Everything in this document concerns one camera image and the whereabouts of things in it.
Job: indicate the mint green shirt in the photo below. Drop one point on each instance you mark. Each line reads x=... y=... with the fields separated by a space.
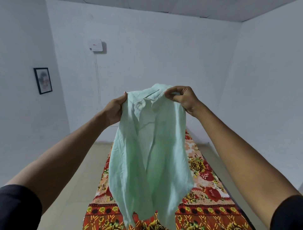
x=149 y=154

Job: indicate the person's left hand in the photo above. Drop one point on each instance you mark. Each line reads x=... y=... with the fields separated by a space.
x=114 y=110

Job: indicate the dark mattress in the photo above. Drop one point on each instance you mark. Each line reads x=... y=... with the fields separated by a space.
x=243 y=213

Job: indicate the person's left forearm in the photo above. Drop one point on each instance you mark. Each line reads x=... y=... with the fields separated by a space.
x=61 y=156

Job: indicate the black framed picture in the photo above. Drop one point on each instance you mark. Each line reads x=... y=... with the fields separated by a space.
x=43 y=80

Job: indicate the person's right forearm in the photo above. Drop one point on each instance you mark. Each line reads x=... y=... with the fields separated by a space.
x=241 y=156

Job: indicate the red floral bedsheet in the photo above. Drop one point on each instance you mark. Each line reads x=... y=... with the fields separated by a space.
x=208 y=196

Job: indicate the white wall box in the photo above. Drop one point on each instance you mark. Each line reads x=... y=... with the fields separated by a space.
x=95 y=45

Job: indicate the person's right hand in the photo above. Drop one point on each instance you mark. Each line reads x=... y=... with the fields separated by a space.
x=187 y=99

